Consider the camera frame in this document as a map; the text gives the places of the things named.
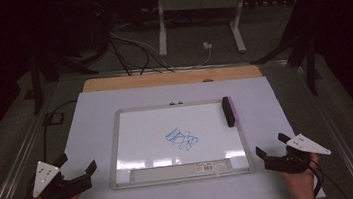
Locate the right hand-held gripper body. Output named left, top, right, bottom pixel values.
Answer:
left=260, top=129, right=334, bottom=178

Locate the white floor cable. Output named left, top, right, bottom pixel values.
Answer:
left=108, top=19, right=215, bottom=77

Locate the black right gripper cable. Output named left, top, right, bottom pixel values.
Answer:
left=307, top=153, right=349, bottom=199

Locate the metal floor rail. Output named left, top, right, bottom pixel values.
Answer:
left=0, top=76, right=76, bottom=199
left=289, top=53, right=353, bottom=199

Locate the silver framed whiteboard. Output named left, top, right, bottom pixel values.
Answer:
left=100, top=94, right=257, bottom=192

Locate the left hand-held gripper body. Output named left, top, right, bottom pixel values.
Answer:
left=29, top=155, right=95, bottom=199

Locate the person's right hand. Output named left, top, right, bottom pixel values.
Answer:
left=279, top=152, right=325, bottom=199

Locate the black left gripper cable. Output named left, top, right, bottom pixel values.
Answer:
left=16, top=99, right=90, bottom=199

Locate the black stand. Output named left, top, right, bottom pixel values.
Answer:
left=247, top=27, right=325, bottom=104
left=19, top=42, right=103, bottom=116

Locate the grey metal stand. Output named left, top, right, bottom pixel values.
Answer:
left=152, top=0, right=258, bottom=63

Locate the dark equipment with red light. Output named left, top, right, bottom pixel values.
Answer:
left=66, top=0, right=118, bottom=60

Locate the black and purple eraser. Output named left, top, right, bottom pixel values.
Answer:
left=220, top=95, right=242, bottom=129

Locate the white plug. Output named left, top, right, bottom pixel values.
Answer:
left=201, top=40, right=214, bottom=51

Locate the black floor cable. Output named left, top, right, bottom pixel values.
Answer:
left=107, top=29, right=175, bottom=80

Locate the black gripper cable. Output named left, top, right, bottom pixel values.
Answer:
left=16, top=99, right=90, bottom=199
left=307, top=153, right=349, bottom=199

